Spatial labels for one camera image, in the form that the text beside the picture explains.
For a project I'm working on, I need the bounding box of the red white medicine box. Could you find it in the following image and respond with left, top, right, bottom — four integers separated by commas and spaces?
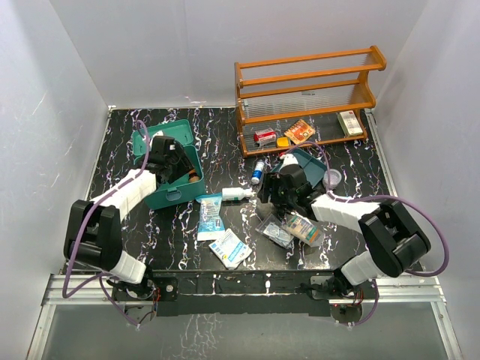
253, 128, 277, 147

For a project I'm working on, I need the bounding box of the white green medicine box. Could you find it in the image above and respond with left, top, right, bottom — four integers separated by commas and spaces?
337, 110, 363, 137

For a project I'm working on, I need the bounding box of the orange snack packet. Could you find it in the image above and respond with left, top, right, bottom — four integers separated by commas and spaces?
284, 119, 316, 145

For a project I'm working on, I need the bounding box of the blue swab packet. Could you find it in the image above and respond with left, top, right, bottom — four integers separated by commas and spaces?
196, 193, 225, 242

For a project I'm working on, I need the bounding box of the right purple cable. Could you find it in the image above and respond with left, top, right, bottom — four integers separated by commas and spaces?
284, 141, 450, 278

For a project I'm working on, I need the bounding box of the clear round container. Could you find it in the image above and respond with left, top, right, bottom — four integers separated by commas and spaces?
322, 169, 342, 190

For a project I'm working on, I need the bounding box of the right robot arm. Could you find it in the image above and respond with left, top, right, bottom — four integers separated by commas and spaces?
259, 154, 431, 298

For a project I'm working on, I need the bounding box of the purple cable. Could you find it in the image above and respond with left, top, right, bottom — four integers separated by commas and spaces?
284, 141, 450, 278
61, 119, 151, 299

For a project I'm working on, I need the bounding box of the bagged bandage box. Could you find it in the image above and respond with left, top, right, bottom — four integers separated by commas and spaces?
286, 214, 324, 248

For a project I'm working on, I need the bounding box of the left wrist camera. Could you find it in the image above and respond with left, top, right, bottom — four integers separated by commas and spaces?
151, 130, 176, 152

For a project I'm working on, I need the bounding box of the clear bag of plasters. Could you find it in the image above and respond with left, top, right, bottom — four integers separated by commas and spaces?
256, 214, 293, 248

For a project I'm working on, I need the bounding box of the blue white bandage roll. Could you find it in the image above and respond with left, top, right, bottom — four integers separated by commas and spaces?
250, 160, 265, 185

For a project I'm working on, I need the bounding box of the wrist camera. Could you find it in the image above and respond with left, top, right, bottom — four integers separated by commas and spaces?
151, 130, 176, 152
280, 153, 299, 170

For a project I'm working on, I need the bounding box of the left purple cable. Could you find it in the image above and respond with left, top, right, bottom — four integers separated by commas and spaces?
61, 119, 151, 299

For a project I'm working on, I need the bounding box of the white blue gauze packet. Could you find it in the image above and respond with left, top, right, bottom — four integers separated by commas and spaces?
209, 229, 252, 270

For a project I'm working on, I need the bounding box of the wooden shelf rack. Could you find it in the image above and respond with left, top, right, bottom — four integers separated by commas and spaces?
234, 45, 387, 156

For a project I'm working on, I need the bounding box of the yellow tape measure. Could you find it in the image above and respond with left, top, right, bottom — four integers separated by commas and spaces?
276, 136, 290, 148

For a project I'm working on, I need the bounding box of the white spray bottle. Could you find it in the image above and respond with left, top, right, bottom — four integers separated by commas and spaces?
221, 187, 255, 201

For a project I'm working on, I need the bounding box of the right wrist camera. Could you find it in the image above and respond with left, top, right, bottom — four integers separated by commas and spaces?
280, 153, 299, 170

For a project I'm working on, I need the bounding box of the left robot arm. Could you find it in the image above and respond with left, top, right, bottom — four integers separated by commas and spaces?
64, 136, 194, 299

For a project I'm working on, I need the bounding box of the brown medicine bottle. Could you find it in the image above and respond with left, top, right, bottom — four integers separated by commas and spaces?
188, 169, 201, 183

